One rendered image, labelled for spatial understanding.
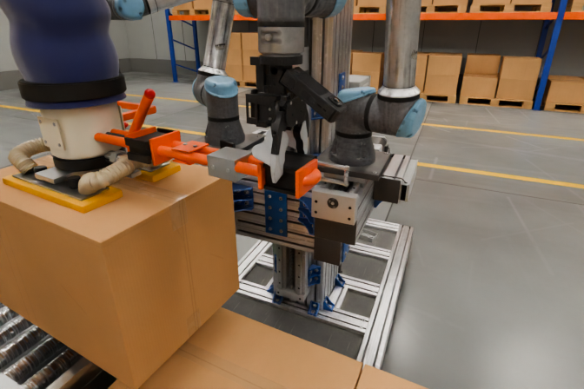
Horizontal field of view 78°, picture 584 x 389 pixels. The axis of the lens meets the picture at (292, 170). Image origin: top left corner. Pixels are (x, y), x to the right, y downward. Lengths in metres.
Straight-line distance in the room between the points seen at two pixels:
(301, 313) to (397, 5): 1.33
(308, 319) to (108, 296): 1.09
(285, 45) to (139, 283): 0.59
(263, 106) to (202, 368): 0.82
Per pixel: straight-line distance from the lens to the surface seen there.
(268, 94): 0.63
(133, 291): 0.88
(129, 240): 0.82
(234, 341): 1.25
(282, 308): 1.82
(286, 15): 0.59
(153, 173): 1.02
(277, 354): 1.21
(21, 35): 0.99
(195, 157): 0.75
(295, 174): 0.62
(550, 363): 2.24
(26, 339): 1.49
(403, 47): 1.03
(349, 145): 1.14
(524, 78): 7.85
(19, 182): 1.13
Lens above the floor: 1.46
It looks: 22 degrees down
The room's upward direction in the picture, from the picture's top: straight up
